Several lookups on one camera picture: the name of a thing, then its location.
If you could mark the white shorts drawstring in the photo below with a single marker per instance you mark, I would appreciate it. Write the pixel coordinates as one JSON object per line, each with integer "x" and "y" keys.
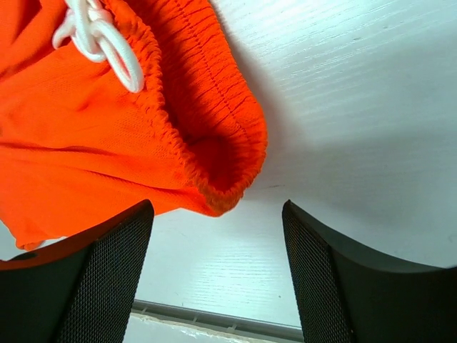
{"x": 90, "y": 28}

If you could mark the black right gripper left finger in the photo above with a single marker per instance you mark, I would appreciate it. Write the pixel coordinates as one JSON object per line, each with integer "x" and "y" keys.
{"x": 80, "y": 289}

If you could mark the orange mesh shorts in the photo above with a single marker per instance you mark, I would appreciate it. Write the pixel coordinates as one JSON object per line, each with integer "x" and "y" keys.
{"x": 77, "y": 147}

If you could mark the aluminium table edge rail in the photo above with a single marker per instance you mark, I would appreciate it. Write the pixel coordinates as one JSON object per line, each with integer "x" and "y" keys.
{"x": 221, "y": 322}

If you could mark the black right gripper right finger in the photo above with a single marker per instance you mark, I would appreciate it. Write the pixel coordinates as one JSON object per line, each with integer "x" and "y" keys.
{"x": 348, "y": 292}

